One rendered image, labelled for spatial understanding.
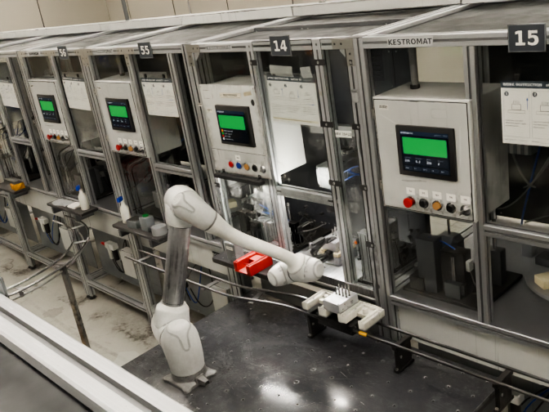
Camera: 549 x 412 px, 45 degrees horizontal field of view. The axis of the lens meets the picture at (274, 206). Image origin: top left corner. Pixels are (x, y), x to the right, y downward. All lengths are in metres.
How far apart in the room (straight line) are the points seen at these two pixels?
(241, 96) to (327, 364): 1.30
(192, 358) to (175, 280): 0.36
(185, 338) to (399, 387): 0.92
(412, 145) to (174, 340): 1.29
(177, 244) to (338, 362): 0.88
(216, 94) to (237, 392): 1.43
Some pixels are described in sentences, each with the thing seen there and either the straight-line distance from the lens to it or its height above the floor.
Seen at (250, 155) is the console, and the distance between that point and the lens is 3.27.
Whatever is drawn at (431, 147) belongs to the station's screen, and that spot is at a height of 1.63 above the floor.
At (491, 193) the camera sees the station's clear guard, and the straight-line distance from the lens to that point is 2.51.
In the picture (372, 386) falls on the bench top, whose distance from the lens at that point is 2.84.
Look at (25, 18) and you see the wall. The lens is 10.51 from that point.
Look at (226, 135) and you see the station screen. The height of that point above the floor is 1.58.
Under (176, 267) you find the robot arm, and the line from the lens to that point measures 3.02.
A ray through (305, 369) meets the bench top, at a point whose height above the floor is 0.68.
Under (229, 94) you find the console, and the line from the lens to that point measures 3.25.
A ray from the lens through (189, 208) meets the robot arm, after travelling 2.78.
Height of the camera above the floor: 2.36
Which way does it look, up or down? 20 degrees down
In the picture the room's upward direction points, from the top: 10 degrees counter-clockwise
